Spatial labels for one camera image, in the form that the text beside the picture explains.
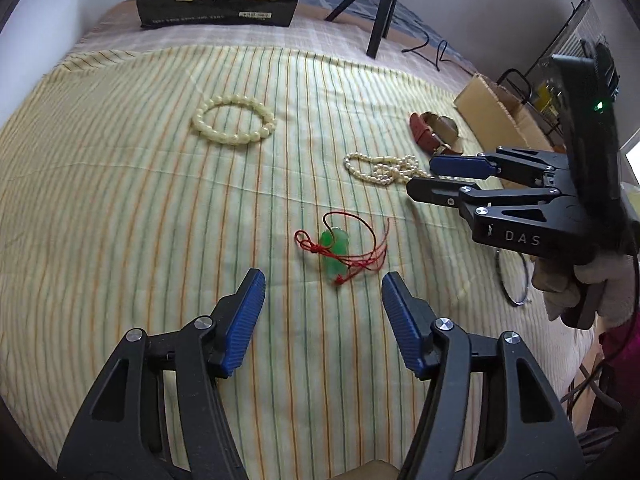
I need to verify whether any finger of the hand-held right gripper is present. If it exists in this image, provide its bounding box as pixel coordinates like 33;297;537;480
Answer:
429;147;571;189
406;177;564;221

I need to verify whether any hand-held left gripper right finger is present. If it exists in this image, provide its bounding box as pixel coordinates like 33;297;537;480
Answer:
381;271;586;480

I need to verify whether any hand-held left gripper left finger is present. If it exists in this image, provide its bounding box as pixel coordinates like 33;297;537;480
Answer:
56;268;267;480

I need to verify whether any red strap watch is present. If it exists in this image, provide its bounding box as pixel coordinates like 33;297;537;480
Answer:
409;111;465;157

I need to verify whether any cardboard box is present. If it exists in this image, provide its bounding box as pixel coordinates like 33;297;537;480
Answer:
453;73;556;153

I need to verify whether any small pearl necklace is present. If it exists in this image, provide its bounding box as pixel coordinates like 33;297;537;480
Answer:
343;152;421;187

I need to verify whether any green jade pendant red cord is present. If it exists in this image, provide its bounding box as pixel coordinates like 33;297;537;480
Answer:
294;212;391;288

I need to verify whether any thin black bangle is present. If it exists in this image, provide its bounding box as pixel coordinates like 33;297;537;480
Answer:
495;249;532;307

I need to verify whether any cream bead bracelet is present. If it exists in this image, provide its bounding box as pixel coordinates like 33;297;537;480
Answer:
192;96;277;144

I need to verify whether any person's right forearm pink sleeve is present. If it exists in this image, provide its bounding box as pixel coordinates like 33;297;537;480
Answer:
597;310;640;376

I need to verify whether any person's right hand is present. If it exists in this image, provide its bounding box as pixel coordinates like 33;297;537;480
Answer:
530;251;640;327

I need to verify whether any yellow box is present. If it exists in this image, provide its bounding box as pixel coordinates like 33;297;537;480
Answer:
534;84;560;117

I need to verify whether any black tube rack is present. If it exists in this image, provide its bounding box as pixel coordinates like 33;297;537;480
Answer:
496;67;532;103

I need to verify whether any striped yellow cloth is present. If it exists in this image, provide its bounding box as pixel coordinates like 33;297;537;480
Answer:
0;42;601;480

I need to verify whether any blue patterned mat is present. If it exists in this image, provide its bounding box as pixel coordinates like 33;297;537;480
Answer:
300;0;476;72

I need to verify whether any black tripod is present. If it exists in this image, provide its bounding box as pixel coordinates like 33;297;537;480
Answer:
324;0;408;59

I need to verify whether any black power cable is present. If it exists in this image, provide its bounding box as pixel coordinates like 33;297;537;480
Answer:
401;27;476;74

